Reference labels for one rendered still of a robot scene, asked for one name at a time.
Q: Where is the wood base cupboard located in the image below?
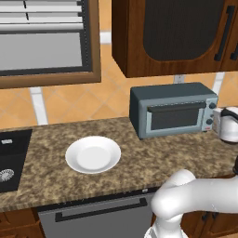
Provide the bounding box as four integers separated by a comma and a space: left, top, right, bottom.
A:
180, 209, 238, 238
0, 206, 45, 238

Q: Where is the white round plate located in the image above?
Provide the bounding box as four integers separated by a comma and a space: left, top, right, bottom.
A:
64, 135, 122, 175

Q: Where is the black sink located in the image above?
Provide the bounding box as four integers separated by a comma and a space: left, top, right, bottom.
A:
0, 128, 33, 193

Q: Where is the plain wood cupboard door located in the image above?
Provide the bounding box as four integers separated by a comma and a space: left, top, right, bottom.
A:
220, 0, 238, 73

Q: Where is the white kettle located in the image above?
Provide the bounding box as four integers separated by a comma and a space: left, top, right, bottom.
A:
213, 106, 238, 144

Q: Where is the black dishwasher handle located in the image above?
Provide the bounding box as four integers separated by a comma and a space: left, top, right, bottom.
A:
54, 197, 149, 223

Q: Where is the window with white blinds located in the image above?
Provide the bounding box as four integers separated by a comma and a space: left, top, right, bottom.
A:
0, 0, 102, 90

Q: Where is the wall cupboard door dark panel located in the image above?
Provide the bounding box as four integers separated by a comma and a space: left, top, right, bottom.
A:
126, 0, 231, 78

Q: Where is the grey dishwasher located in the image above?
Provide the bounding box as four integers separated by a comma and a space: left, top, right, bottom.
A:
36, 192, 156, 238

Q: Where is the black toaster oven door handle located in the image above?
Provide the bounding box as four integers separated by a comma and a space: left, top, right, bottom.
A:
146, 101, 207, 114

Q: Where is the long black cupboard handle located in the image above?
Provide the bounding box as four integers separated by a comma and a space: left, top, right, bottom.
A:
230, 42, 238, 61
214, 5, 236, 62

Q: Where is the toaster oven glass door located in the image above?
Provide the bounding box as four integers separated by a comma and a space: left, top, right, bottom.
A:
145, 101, 208, 133

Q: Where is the grey toaster oven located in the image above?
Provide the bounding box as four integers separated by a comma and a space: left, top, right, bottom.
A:
129, 82, 219, 140

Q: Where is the dark wood wall cupboard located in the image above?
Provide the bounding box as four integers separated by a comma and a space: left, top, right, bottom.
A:
111, 0, 238, 79

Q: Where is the white wall socket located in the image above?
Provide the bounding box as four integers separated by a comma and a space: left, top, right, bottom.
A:
173, 73, 186, 85

